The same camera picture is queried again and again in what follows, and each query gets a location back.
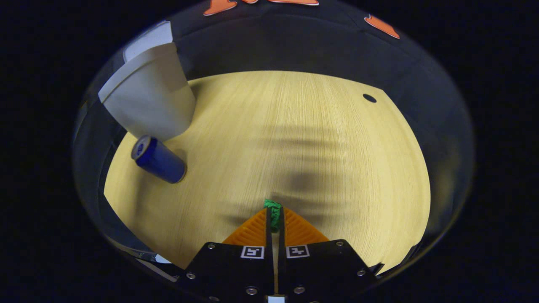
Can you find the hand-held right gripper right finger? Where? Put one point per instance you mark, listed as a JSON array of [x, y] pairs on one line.
[[281, 240]]

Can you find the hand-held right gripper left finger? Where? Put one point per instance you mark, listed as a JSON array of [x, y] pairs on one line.
[[268, 242]]

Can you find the green paper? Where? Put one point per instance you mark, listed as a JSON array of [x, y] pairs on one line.
[[273, 210]]

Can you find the blue pop can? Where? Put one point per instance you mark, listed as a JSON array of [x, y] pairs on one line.
[[162, 162]]

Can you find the white desktop garbage bin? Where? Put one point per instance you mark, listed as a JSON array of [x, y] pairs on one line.
[[147, 97]]

